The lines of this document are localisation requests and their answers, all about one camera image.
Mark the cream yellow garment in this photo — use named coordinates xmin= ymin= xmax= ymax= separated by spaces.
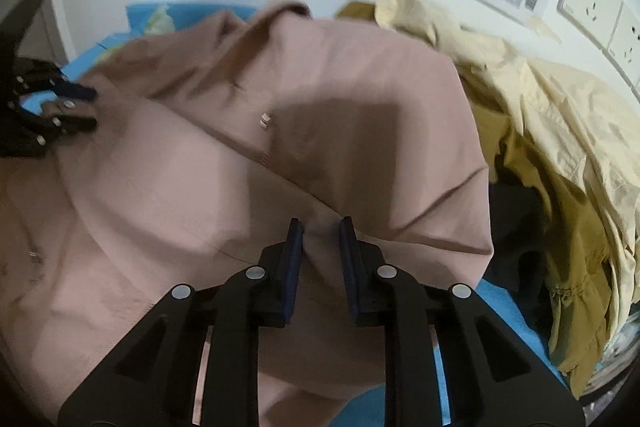
xmin=375 ymin=0 xmax=640 ymax=358

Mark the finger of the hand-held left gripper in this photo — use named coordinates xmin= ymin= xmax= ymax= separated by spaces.
xmin=14 ymin=59 xmax=99 ymax=104
xmin=0 ymin=101 xmax=99 ymax=160

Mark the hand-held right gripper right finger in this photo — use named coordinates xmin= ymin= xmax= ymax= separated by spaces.
xmin=339 ymin=216 xmax=586 ymax=427

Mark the olive green garment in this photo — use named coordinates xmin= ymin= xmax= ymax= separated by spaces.
xmin=335 ymin=0 xmax=623 ymax=400

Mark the black cloth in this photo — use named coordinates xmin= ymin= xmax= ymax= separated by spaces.
xmin=482 ymin=182 xmax=556 ymax=333

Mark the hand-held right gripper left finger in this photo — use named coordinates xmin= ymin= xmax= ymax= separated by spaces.
xmin=57 ymin=218 xmax=306 ymax=427

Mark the pink jacket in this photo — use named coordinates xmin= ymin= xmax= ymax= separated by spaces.
xmin=0 ymin=0 xmax=496 ymax=427

